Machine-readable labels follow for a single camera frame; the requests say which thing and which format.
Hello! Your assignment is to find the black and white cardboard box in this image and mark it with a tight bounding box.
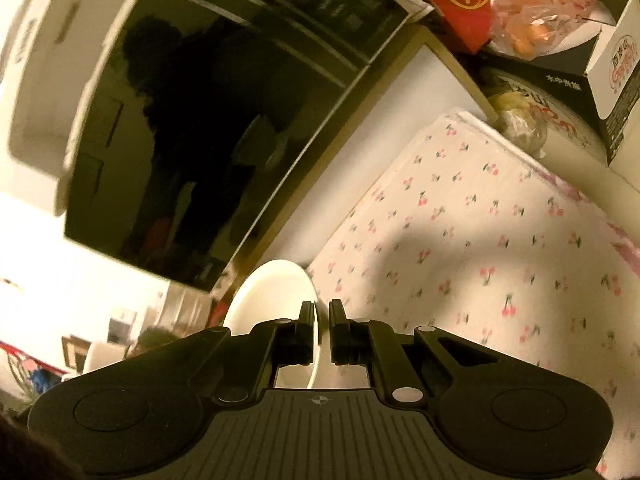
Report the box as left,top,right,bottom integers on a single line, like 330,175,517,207
479,0,640,167

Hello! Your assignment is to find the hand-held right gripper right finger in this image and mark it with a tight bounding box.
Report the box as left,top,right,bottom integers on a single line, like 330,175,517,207
328,298,502,404

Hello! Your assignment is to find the crumpled clear plastic wrap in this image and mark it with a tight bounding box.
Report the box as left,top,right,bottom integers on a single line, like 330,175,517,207
487,89,550,157

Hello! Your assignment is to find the red drink carton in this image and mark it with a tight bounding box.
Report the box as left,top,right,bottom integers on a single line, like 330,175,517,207
384,0,494,57

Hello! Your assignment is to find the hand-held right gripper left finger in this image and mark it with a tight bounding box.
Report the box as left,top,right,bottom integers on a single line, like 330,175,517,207
150,300,317,404

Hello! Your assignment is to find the black-door microwave oven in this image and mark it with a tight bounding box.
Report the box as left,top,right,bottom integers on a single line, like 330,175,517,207
0,0,437,294

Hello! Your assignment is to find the white deep plate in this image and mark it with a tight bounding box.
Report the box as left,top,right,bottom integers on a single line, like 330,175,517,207
223,259,372,392

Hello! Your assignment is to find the plastic bag of small oranges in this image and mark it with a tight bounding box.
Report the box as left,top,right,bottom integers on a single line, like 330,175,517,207
479,0,622,57

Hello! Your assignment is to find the cherry-print tablecloth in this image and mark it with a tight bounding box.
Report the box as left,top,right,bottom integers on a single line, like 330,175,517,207
304,109,640,480

